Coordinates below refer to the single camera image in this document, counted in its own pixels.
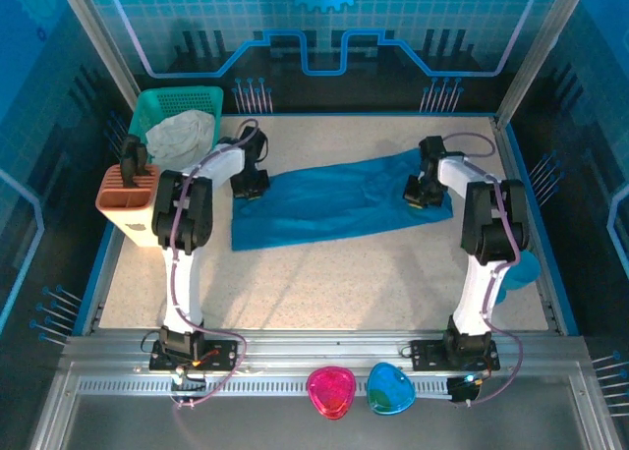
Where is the blue t-shirt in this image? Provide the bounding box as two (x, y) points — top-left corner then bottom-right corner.
(230, 146), (455, 253)

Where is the white t-shirt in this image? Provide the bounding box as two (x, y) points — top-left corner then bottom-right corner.
(144, 109), (218, 173)

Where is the teal plastic laundry basket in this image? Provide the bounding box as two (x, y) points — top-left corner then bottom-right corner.
(127, 85), (225, 149)

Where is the brown cream knife block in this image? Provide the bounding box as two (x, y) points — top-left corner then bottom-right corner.
(94, 163), (163, 249)

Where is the blue plastic cup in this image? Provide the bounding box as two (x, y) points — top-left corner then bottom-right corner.
(500, 250), (543, 292)

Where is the blue heart-shaped container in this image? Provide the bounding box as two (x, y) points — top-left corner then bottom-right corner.
(366, 362), (417, 417)

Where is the small black controller board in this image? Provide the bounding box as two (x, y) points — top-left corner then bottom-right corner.
(170, 368), (208, 398)
(447, 374), (483, 404)

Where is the pink heart-shaped container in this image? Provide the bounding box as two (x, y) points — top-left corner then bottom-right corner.
(305, 365), (357, 420)

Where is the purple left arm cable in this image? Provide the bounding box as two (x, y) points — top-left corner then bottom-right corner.
(169, 118), (260, 410)

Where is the aluminium frame rail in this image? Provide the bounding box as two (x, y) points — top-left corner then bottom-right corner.
(29, 328), (623, 450)

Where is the aluminium frame post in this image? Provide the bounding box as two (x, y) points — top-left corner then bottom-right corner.
(494, 0), (594, 130)
(52, 0), (144, 110)

